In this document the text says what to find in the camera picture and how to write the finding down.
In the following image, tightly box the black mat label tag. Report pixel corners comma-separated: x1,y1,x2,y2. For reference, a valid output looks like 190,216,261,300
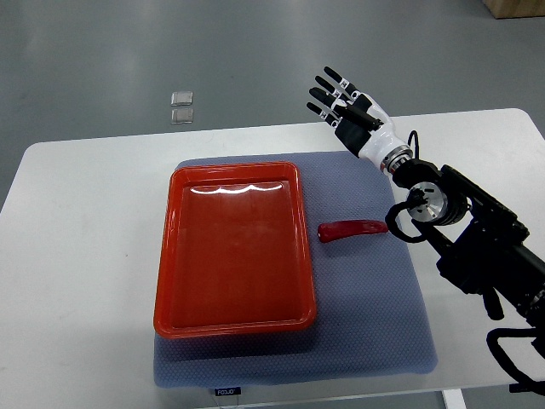
214,387,242,397

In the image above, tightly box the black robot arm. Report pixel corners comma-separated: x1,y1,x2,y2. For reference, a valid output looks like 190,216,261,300
385,131,544,395

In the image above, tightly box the upper metal floor plate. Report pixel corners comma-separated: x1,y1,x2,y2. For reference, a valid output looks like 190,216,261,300
170,90,193,107

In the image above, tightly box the cardboard box corner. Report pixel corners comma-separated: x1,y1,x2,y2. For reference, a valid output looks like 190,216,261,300
483,0,544,19

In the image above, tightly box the white table leg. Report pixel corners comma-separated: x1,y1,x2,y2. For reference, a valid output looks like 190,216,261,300
441,389,467,409

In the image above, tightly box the blue-grey mesh mat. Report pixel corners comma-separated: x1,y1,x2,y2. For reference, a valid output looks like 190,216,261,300
154,152,437,388

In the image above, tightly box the red pepper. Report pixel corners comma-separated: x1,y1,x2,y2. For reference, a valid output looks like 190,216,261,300
318,220,388,243

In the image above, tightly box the red plastic tray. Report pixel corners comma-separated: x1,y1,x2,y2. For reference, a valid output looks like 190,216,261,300
153,161,317,340

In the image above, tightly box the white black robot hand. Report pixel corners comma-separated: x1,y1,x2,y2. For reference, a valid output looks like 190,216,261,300
307,66,414,174

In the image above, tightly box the dark label on table edge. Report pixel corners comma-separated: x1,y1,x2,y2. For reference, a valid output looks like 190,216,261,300
508,383,531,394

